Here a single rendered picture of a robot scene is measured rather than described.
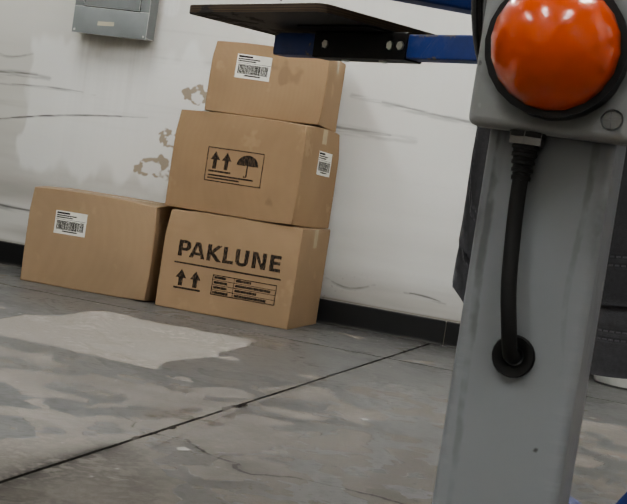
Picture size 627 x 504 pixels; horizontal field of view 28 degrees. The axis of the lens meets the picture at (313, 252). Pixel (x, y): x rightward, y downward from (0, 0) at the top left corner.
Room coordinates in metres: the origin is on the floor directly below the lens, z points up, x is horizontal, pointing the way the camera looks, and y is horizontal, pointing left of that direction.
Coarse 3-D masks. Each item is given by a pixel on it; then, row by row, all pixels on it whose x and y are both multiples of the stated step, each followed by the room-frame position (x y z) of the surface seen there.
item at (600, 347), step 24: (480, 144) 0.69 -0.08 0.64; (480, 168) 0.69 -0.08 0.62; (624, 168) 0.68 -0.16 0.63; (480, 192) 0.69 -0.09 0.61; (624, 192) 0.68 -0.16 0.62; (624, 216) 0.68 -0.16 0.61; (624, 240) 0.68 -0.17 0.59; (456, 264) 0.70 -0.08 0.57; (624, 264) 0.68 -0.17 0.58; (456, 288) 0.69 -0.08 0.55; (624, 288) 0.67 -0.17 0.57; (600, 312) 0.68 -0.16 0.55; (624, 312) 0.68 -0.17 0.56; (600, 336) 0.68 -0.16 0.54; (624, 336) 0.67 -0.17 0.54; (600, 360) 0.68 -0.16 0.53; (624, 360) 0.67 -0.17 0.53
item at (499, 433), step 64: (512, 128) 0.39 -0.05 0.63; (576, 128) 0.38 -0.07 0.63; (576, 192) 0.39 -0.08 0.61; (576, 256) 0.39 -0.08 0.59; (576, 320) 0.39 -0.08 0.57; (512, 384) 0.39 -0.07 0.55; (576, 384) 0.39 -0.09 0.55; (448, 448) 0.40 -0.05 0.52; (512, 448) 0.39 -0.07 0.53; (576, 448) 0.42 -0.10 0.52
